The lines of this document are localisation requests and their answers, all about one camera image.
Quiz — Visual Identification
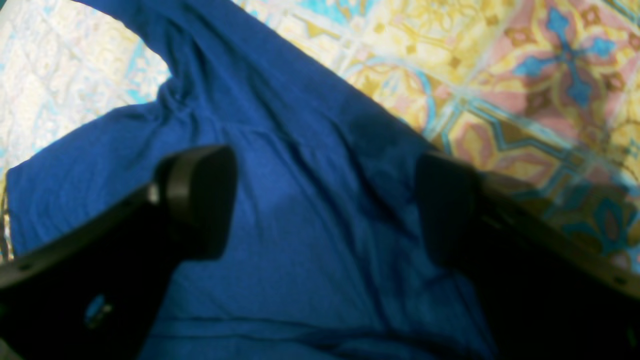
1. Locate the blue long-sleeve shirt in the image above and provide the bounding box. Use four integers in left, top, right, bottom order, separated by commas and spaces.
7, 0, 498, 360

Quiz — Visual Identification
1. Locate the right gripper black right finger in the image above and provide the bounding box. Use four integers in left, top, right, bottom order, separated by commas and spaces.
414, 152, 639, 360

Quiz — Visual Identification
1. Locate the patterned tile tablecloth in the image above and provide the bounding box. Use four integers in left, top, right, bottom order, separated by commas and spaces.
1, 0, 639, 272

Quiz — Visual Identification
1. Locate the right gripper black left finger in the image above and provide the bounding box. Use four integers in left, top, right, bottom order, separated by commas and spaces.
0, 145, 238, 360

